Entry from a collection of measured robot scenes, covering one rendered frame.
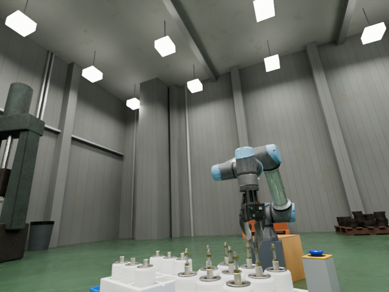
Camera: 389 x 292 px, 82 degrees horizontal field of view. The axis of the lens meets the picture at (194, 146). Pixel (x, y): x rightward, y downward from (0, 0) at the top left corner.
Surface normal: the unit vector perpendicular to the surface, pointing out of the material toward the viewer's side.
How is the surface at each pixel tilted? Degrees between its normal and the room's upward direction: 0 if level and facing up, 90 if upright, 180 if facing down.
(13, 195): 90
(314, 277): 90
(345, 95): 90
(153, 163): 90
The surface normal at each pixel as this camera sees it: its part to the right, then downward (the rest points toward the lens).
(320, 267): -0.73, -0.18
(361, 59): -0.40, -0.28
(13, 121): -0.11, -0.32
